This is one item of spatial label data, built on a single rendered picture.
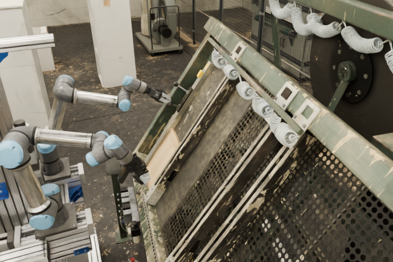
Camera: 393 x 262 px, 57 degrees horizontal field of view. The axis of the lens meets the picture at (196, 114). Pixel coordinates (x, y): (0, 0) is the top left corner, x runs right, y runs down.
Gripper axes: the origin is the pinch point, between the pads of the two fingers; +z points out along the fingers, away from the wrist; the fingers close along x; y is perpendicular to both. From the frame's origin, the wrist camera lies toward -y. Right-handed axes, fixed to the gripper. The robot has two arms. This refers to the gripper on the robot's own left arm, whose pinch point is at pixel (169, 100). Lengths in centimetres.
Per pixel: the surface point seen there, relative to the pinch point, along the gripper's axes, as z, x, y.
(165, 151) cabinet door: 10.5, 34.3, -5.5
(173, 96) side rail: 9.1, -4.4, 17.7
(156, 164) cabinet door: 10.5, 45.4, -0.5
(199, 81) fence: 8.3, -19.9, -13.4
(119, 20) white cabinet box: 8, -90, 343
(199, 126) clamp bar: 6.2, 8.1, -44.1
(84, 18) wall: 5, -126, 793
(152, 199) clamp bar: 8, 64, -24
